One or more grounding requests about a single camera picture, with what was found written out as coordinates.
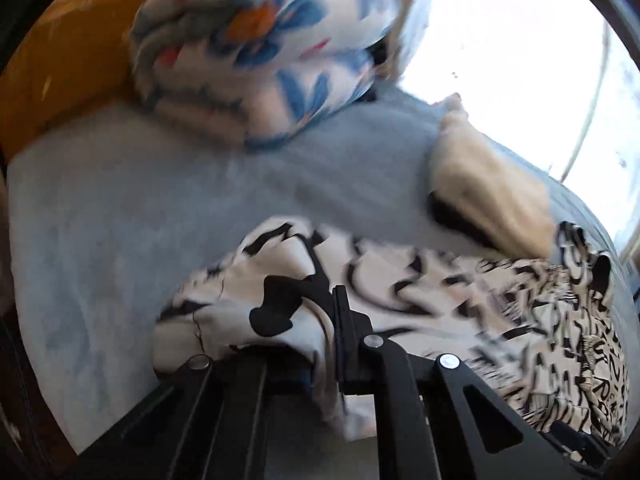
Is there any blue floral folded quilt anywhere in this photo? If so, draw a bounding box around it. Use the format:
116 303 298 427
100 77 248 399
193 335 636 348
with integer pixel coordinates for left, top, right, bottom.
129 0 400 148

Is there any cream fluffy folded sweater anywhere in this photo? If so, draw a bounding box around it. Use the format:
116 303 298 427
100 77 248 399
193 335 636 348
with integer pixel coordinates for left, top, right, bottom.
428 94 556 259

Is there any black folded garment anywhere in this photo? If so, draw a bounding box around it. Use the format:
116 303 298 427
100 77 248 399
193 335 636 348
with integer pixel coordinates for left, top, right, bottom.
426 193 497 250

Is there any white black graffiti jacket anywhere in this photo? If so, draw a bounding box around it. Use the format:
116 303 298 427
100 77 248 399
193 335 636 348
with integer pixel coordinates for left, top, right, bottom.
153 217 629 445

